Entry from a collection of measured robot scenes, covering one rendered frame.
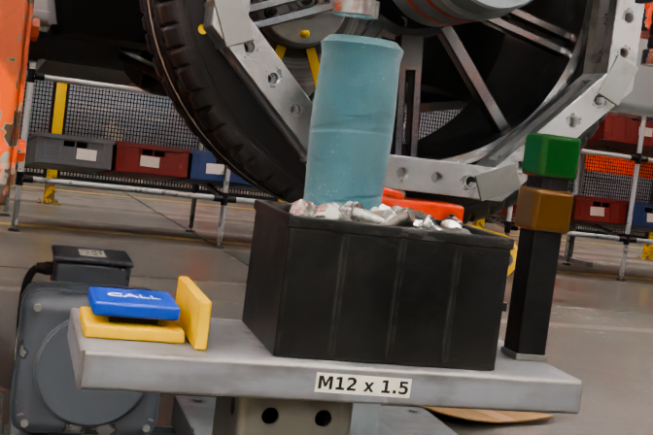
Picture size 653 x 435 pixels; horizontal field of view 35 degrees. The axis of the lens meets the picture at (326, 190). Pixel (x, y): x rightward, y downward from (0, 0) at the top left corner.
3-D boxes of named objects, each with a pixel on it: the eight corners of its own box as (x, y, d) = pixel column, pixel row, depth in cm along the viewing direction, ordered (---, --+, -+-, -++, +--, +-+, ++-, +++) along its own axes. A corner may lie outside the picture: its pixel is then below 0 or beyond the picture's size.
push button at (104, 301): (166, 317, 91) (169, 291, 91) (178, 334, 85) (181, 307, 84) (85, 311, 89) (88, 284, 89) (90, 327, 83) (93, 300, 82)
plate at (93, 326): (170, 323, 92) (171, 312, 92) (184, 344, 84) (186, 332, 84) (78, 317, 90) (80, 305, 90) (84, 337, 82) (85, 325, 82)
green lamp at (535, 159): (556, 179, 99) (562, 137, 99) (578, 182, 95) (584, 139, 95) (519, 174, 98) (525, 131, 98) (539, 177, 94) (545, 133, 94)
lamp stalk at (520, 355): (530, 353, 100) (560, 141, 99) (546, 362, 97) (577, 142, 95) (499, 351, 99) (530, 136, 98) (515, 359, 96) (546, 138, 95)
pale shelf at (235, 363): (495, 366, 106) (499, 337, 106) (580, 415, 90) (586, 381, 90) (66, 339, 94) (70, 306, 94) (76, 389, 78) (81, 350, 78)
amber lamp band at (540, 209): (549, 230, 99) (555, 188, 99) (570, 235, 96) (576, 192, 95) (511, 226, 98) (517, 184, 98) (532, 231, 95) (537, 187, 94)
